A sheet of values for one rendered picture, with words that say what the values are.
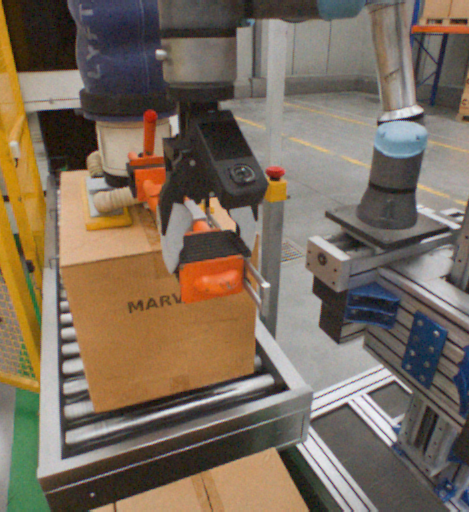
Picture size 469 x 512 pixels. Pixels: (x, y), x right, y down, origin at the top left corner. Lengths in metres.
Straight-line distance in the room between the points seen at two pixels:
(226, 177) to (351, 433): 1.36
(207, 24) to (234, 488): 0.94
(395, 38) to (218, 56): 0.78
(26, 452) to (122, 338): 1.12
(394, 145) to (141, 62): 0.58
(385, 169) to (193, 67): 0.70
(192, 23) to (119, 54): 0.52
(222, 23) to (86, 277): 0.55
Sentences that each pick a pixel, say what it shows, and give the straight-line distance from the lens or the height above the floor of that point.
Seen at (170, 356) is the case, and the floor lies 0.81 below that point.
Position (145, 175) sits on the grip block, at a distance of 0.77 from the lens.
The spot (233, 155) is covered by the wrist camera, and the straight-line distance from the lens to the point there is 0.40.
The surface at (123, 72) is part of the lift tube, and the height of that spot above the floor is 1.39.
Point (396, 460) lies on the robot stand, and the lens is 1.61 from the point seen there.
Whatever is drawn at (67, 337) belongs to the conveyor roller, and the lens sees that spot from 1.55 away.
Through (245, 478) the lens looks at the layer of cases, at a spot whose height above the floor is 0.54.
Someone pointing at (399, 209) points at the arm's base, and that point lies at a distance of 1.06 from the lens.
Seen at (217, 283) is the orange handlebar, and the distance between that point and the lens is 0.46.
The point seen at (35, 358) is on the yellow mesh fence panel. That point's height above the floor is 0.33.
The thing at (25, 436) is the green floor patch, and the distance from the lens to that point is 2.03.
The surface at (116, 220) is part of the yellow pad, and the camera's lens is 0.93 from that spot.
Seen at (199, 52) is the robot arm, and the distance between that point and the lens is 0.42.
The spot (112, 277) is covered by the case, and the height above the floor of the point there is 1.04.
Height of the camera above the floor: 1.46
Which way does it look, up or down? 29 degrees down
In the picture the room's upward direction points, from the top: straight up
